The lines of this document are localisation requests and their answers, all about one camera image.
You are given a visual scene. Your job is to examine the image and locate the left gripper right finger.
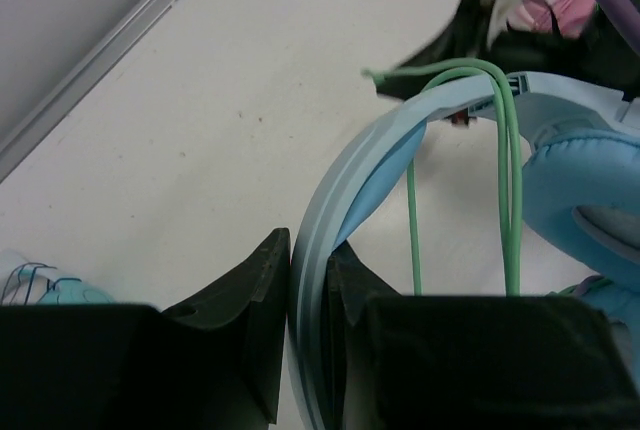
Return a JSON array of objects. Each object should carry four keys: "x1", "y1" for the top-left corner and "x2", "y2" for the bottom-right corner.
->
[{"x1": 327, "y1": 244, "x2": 635, "y2": 429}]

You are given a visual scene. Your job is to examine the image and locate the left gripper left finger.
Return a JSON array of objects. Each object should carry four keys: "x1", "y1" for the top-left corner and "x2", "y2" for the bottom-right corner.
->
[{"x1": 1, "y1": 228, "x2": 290, "y2": 429}]

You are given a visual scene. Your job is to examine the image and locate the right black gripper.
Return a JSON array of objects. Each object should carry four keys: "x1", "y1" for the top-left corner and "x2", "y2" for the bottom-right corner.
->
[{"x1": 396, "y1": 0, "x2": 639, "y2": 100}]

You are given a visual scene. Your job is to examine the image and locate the green headphone cable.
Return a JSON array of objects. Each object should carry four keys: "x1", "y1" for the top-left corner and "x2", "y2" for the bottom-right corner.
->
[{"x1": 360, "y1": 58, "x2": 601, "y2": 297}]

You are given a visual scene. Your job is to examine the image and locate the light blue headphones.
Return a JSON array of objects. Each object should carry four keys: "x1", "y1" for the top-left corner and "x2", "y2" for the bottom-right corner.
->
[{"x1": 289, "y1": 66, "x2": 639, "y2": 429}]

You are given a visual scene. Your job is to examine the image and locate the teal headphones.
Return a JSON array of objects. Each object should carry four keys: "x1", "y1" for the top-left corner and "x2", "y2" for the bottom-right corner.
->
[{"x1": 1, "y1": 250, "x2": 115, "y2": 306}]

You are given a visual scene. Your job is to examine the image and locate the aluminium table frame rail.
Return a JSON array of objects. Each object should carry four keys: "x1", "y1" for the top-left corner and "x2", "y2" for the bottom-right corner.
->
[{"x1": 1, "y1": 0, "x2": 179, "y2": 179}]

